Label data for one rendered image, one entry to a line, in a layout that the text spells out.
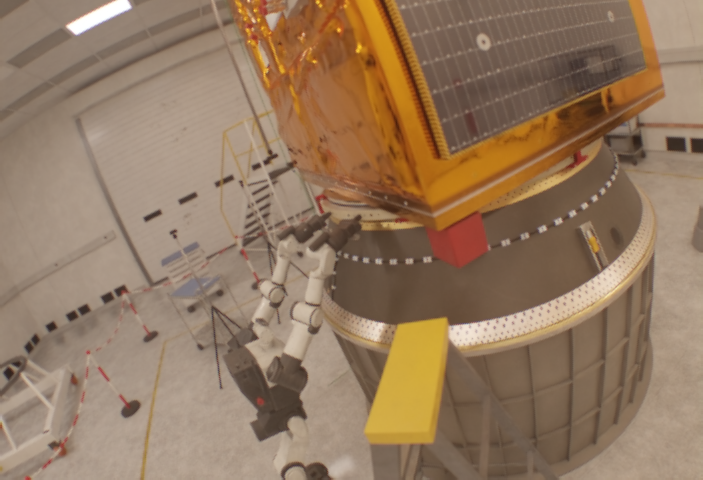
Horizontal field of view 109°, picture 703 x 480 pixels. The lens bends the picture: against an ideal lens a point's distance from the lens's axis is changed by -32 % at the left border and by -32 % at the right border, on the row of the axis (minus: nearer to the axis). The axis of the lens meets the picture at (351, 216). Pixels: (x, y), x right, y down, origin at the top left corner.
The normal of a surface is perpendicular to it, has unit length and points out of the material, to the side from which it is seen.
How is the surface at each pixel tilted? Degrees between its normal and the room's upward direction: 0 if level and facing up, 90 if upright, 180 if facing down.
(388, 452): 87
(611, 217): 62
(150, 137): 90
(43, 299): 90
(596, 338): 90
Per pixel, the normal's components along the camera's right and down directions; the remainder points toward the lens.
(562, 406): 0.01, 0.30
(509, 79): 0.33, 0.17
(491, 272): -0.35, -0.09
